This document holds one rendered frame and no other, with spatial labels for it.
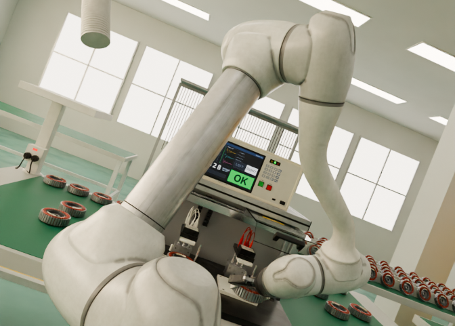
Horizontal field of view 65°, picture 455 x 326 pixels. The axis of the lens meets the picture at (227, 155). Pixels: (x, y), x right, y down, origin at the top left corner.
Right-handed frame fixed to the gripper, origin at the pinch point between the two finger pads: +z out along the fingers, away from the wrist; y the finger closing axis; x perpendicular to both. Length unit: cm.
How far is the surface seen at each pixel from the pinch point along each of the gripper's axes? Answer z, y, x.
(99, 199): 66, -71, 30
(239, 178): 8.0, -13.2, 42.2
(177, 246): 24.8, -26.5, 11.3
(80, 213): 37, -70, 13
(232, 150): 3, -20, 51
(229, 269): 25.7, -2.7, 10.1
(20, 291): 132, -100, -21
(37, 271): -3, -64, -16
